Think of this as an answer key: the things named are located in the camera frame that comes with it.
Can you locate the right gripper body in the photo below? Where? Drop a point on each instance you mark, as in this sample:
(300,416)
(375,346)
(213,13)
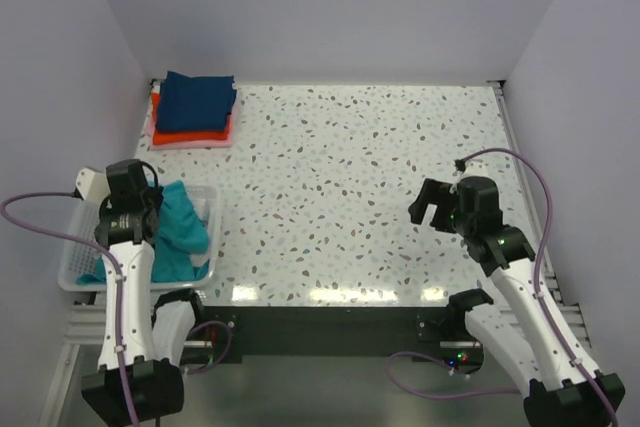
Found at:
(463,223)

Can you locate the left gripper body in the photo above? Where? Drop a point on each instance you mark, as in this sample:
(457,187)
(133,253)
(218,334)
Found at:
(154,197)

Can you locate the teal t shirt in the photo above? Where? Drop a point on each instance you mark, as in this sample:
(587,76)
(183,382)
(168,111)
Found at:
(172,237)

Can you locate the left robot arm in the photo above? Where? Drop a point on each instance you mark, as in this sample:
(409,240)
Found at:
(139,377)

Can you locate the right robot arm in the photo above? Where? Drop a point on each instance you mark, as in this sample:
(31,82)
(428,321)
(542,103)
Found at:
(560,383)

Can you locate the white t shirt in basket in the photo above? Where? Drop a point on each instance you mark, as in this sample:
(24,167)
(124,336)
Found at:
(202,207)

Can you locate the folded orange t shirt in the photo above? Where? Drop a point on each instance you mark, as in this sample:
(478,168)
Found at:
(163,138)

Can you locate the folded pink t shirt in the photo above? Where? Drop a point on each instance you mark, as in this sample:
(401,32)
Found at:
(191,145)

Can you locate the folded navy blue t shirt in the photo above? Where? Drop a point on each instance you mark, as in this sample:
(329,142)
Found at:
(191,104)

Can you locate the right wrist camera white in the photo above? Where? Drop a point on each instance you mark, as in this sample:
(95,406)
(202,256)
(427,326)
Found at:
(469,168)

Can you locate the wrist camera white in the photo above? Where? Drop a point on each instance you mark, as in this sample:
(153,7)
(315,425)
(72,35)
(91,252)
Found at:
(91,186)
(469,168)

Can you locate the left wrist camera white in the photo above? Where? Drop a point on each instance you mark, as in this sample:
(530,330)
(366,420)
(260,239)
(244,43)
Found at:
(91,186)

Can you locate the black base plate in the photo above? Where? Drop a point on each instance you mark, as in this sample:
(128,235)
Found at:
(329,332)

